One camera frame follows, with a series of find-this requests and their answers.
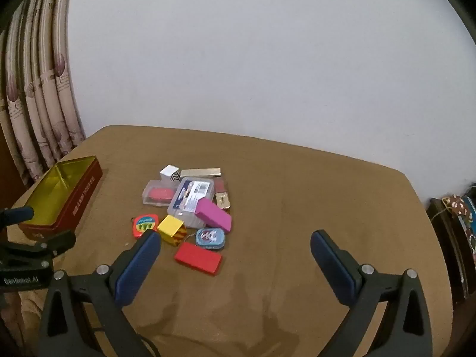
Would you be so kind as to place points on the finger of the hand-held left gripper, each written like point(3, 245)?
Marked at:
point(18, 215)
point(55, 242)

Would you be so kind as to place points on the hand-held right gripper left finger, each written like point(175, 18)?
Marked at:
point(137, 269)

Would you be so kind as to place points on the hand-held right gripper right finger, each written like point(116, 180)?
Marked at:
point(331, 269)

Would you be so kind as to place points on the orange tape measure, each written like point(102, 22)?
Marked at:
point(143, 225)

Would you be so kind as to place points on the red tin box gold inside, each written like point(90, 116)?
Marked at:
point(80, 193)

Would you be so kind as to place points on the yellow block striped side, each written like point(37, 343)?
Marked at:
point(170, 225)

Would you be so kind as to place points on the red rectangular box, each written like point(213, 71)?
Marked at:
point(197, 257)

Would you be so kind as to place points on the small clear case red contents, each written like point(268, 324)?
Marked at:
point(158, 193)

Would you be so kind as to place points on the clear plastic case blue label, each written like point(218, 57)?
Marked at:
point(191, 193)

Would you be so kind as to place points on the bright pink box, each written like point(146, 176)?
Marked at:
point(214, 215)

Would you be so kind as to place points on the white box zigzag side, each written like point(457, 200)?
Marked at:
point(169, 171)

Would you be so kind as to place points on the small gold metal case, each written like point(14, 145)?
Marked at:
point(223, 200)

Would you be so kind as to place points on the long silver metal box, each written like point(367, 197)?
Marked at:
point(200, 173)

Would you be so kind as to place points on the beige leaf print curtain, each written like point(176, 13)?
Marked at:
point(48, 119)

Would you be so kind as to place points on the dark wooden furniture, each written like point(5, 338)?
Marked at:
point(446, 245)

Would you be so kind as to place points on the brown patterned cloth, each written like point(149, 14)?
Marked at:
point(456, 204)

